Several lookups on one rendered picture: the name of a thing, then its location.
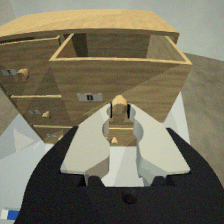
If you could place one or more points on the light wooden chest of drawers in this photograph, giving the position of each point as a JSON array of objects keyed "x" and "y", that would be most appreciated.
[{"x": 69, "y": 22}]

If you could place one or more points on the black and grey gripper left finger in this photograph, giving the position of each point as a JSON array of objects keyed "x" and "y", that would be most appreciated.
[{"x": 82, "y": 152}]

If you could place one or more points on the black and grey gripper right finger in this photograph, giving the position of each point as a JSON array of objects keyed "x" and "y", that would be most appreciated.
[{"x": 162, "y": 152}]

